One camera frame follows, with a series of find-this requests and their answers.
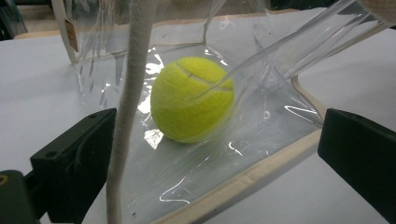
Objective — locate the transparent bag with beige trim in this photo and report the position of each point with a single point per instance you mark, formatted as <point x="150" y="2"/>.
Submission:
<point x="249" y="149"/>

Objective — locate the yellow tennis ball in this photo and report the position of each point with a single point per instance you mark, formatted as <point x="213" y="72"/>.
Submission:
<point x="190" y="102"/>

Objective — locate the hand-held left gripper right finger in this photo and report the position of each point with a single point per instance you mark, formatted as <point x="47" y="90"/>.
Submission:
<point x="358" y="149"/>

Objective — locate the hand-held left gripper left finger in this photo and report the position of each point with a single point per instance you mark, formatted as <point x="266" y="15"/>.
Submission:
<point x="77" y="161"/>

